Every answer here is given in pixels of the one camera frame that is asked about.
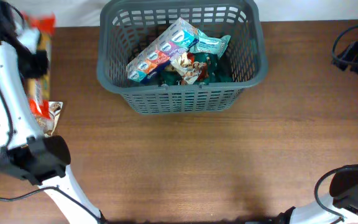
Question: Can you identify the San Remo spaghetti packet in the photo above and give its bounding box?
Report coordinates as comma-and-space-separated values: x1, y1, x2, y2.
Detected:
24, 14, 55, 119

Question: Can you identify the grey plastic shopping basket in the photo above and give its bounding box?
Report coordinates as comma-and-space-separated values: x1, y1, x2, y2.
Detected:
96, 0, 268, 114

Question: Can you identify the white Kleenex tissue multipack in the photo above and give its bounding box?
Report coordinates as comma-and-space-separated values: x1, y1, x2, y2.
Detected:
126, 18, 199, 83

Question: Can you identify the green Nescafe coffee bag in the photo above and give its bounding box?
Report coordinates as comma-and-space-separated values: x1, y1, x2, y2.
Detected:
158, 53, 233, 86

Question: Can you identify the beige brown snack bag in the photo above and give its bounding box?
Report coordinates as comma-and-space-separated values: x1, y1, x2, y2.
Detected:
171, 52, 208, 85

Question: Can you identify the light blue snack packet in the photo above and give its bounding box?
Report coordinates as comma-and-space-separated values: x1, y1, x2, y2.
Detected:
190, 29, 231, 58

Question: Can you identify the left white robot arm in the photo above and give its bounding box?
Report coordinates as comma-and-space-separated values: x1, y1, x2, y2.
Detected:
0, 1, 106, 223

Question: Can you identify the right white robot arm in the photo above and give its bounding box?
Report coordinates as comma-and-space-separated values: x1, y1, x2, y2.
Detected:
268, 41, 358, 223

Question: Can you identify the brown white cookie bag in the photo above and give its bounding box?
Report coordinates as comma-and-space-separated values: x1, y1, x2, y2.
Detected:
35, 101, 63, 137

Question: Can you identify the right black cable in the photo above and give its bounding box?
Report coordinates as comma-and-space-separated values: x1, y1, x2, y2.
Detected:
331, 24, 358, 71

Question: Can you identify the black cable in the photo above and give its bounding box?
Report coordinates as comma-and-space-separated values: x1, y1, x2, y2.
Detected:
331, 24, 358, 71
0, 62, 105, 224

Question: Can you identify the left black cable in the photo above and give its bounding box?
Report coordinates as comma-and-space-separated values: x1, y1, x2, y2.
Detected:
0, 62, 105, 224

